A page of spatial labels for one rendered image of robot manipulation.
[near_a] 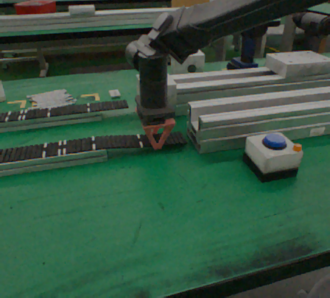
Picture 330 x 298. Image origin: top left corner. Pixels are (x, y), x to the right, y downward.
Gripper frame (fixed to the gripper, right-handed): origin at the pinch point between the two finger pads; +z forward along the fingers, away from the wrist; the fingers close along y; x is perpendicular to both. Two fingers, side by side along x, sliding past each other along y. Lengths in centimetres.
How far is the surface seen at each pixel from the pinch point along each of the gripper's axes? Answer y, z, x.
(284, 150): -16.4, -4.0, -21.5
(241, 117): -5.7, -6.3, -17.8
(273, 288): -11, 58, -37
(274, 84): 14.1, -4.1, -39.3
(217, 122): -5.7, -5.8, -12.3
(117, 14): 154, -5, -11
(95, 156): -1.9, 0.8, 13.4
